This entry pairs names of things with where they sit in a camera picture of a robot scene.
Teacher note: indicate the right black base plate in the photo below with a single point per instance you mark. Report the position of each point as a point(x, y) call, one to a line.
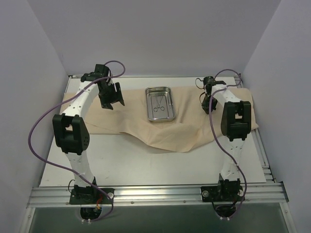
point(221, 194)

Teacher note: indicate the beige cloth surgical kit wrap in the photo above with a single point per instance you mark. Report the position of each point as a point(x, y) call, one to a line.
point(189, 130)

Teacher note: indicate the back aluminium rail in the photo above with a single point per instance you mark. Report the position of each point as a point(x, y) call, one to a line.
point(78, 76)

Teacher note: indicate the right side aluminium rail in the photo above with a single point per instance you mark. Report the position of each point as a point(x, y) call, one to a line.
point(265, 163)

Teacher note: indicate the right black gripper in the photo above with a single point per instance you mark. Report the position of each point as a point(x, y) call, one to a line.
point(209, 103)

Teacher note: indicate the steel surgical scissors forceps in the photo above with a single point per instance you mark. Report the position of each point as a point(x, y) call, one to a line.
point(162, 108)

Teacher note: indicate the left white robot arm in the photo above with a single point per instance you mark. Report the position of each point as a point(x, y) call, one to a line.
point(70, 131)

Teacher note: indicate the stainless steel instrument tray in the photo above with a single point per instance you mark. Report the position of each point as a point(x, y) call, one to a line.
point(168, 115)

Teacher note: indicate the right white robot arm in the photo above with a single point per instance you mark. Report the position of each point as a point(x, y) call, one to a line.
point(235, 126)

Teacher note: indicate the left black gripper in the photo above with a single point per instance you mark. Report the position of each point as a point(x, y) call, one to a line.
point(112, 96)

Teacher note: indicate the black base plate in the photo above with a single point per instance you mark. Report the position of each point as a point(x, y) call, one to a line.
point(221, 194)
point(87, 195)

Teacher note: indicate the front aluminium rail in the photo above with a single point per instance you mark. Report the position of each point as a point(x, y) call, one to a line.
point(157, 195)

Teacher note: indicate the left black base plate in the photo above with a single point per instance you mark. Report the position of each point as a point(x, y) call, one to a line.
point(87, 195)

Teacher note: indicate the aluminium rail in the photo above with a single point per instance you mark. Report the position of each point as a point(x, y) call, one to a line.
point(78, 76)
point(157, 195)
point(265, 163)

